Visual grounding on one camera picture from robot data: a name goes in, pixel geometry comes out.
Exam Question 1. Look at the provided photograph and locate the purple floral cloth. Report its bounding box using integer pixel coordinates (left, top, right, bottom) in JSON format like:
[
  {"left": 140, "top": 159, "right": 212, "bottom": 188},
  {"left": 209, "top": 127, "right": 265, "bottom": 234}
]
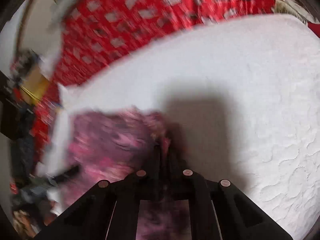
[{"left": 62, "top": 108, "right": 190, "bottom": 239}]

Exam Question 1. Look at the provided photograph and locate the pile of dark clothes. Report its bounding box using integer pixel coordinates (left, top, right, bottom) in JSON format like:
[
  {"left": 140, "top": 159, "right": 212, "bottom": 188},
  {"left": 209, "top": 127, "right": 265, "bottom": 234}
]
[{"left": 1, "top": 50, "right": 39, "bottom": 183}]

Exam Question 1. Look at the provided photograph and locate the white quilted mat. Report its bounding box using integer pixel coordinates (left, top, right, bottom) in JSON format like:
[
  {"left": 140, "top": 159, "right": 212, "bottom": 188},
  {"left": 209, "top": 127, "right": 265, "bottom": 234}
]
[{"left": 44, "top": 14, "right": 319, "bottom": 239}]

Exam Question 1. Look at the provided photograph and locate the yellow cardboard box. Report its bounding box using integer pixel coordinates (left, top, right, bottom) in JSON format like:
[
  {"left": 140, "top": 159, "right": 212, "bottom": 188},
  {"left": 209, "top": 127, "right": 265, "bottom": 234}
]
[{"left": 20, "top": 64, "right": 49, "bottom": 105}]

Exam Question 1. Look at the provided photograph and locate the red penguin print blanket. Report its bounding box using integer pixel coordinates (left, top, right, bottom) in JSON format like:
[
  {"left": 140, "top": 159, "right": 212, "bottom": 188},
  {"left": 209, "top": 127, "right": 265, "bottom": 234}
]
[{"left": 31, "top": 0, "right": 276, "bottom": 166}]

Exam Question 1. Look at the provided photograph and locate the red cloth at right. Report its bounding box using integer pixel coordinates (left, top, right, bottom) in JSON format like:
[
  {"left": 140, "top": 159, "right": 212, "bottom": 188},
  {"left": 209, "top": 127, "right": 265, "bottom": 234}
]
[{"left": 308, "top": 22, "right": 320, "bottom": 38}]

